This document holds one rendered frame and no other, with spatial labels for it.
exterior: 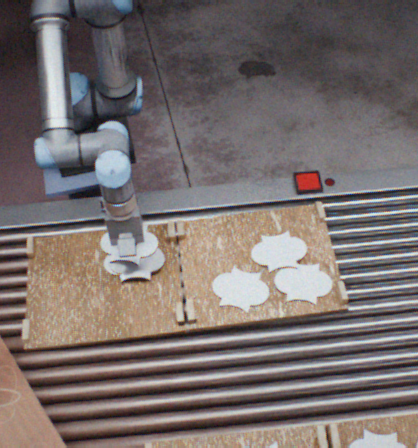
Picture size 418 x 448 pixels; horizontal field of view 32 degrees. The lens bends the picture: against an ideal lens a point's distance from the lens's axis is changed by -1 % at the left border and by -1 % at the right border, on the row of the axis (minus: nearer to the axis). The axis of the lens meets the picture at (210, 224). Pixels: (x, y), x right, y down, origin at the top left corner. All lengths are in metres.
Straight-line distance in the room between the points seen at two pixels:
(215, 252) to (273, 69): 2.11
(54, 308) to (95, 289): 0.12
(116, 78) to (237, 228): 0.53
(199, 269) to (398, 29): 2.64
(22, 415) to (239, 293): 0.62
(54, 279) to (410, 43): 2.75
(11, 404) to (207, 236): 0.70
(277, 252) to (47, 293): 0.62
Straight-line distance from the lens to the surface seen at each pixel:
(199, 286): 1.92
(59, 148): 1.74
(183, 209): 2.11
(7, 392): 1.74
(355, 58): 4.06
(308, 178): 2.16
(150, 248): 1.86
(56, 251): 2.05
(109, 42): 1.95
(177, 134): 3.62
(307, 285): 1.91
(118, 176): 1.64
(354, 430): 1.75
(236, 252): 1.98
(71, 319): 1.92
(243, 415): 1.77
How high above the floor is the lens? 2.54
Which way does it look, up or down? 52 degrees down
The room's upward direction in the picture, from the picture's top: 4 degrees counter-clockwise
